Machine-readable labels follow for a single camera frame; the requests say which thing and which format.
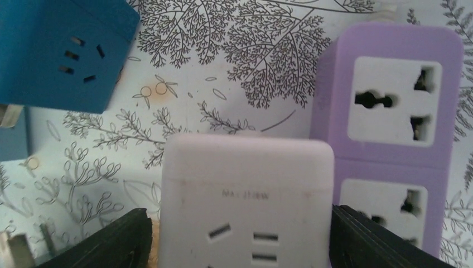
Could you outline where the dark blue cube socket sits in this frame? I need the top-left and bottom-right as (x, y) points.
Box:
(1, 1), (140, 114)

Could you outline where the white cube socket adapter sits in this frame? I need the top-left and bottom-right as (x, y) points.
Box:
(158, 133), (334, 267)

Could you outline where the purple power strip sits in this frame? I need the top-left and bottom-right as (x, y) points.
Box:
(310, 22), (464, 256)

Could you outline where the floral patterned table mat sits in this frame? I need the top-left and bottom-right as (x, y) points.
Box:
(1, 1), (472, 267)

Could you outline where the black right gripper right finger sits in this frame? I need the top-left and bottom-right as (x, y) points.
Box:
(329, 205), (451, 268)

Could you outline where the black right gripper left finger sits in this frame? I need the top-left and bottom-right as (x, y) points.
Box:
(38, 208), (152, 268)

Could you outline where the light blue small plug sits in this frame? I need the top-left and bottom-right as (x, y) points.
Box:
(1, 109), (31, 161)

